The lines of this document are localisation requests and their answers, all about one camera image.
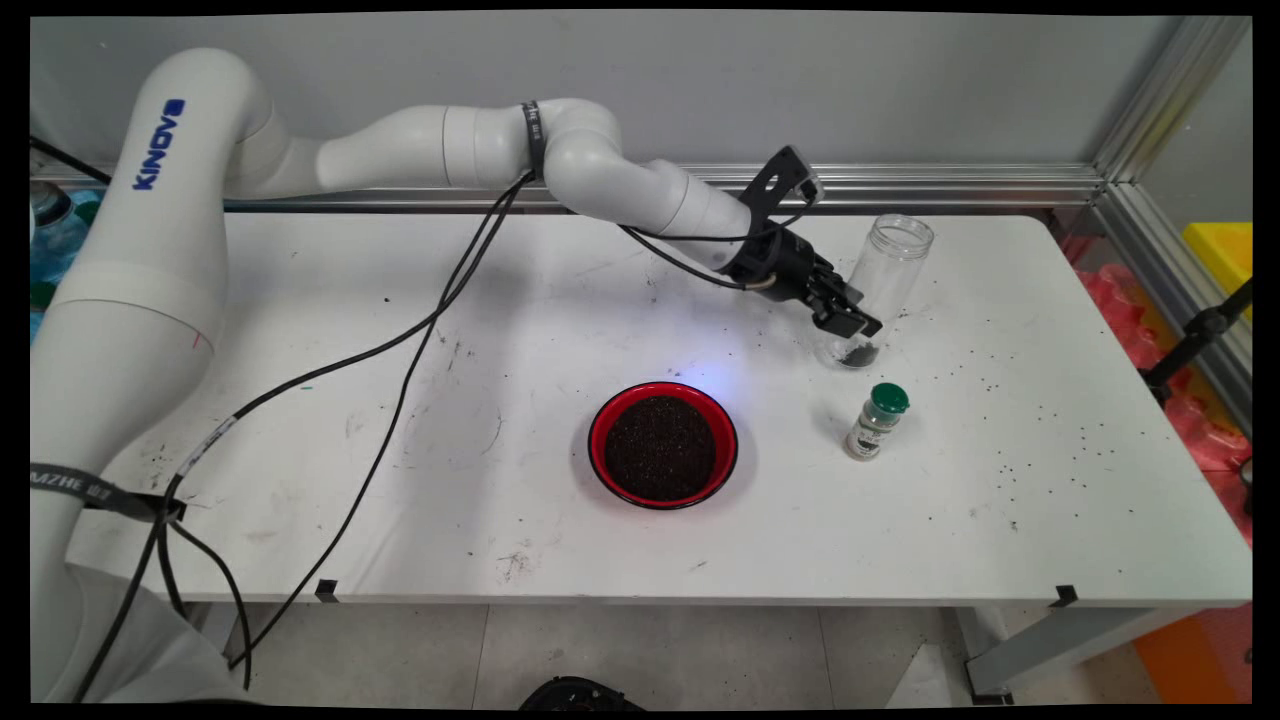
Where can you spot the aluminium frame post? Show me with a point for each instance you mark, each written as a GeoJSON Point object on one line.
{"type": "Point", "coordinates": [1170, 90]}

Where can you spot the short aluminium frame rail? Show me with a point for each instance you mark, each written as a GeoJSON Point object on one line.
{"type": "Point", "coordinates": [1150, 240]}

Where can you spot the clear bottle with dark cap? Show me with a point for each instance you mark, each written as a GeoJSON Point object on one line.
{"type": "Point", "coordinates": [50, 215]}

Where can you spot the red bowl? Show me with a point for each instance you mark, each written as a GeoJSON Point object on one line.
{"type": "Point", "coordinates": [600, 440]}

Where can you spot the grey table leg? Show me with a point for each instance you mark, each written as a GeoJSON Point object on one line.
{"type": "Point", "coordinates": [222, 615]}
{"type": "Point", "coordinates": [1060, 640]}

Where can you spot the orange foam floor mat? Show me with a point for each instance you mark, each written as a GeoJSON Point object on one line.
{"type": "Point", "coordinates": [1190, 655]}

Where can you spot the green bottle cap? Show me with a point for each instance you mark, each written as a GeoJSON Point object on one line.
{"type": "Point", "coordinates": [40, 295]}

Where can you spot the yellow foam block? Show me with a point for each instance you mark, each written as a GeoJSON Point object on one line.
{"type": "Point", "coordinates": [1225, 255]}

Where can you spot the black tape piece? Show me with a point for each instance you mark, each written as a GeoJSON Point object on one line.
{"type": "Point", "coordinates": [326, 590]}
{"type": "Point", "coordinates": [1065, 596]}

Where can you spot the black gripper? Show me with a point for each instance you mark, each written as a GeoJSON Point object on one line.
{"type": "Point", "coordinates": [780, 265]}

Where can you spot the black stand pole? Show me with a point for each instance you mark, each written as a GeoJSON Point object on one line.
{"type": "Point", "coordinates": [1200, 330]}

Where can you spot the green capped red label bottle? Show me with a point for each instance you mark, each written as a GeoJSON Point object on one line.
{"type": "Point", "coordinates": [88, 212]}

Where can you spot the green capped spice bottle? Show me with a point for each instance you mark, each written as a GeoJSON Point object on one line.
{"type": "Point", "coordinates": [875, 425]}

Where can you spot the long aluminium frame rail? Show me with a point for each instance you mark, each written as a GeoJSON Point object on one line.
{"type": "Point", "coordinates": [950, 185]}

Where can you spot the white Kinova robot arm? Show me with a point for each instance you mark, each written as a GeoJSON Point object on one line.
{"type": "Point", "coordinates": [140, 300]}

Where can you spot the clear plastic jar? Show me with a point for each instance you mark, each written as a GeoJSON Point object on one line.
{"type": "Point", "coordinates": [895, 265]}

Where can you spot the black round floor object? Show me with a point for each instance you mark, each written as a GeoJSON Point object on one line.
{"type": "Point", "coordinates": [580, 695]}

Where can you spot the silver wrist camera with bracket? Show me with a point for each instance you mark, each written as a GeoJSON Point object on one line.
{"type": "Point", "coordinates": [775, 185]}

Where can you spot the black seeds heap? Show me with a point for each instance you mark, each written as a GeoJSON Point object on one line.
{"type": "Point", "coordinates": [660, 450]}

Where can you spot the pink plastic bag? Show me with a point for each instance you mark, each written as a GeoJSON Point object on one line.
{"type": "Point", "coordinates": [1115, 295]}

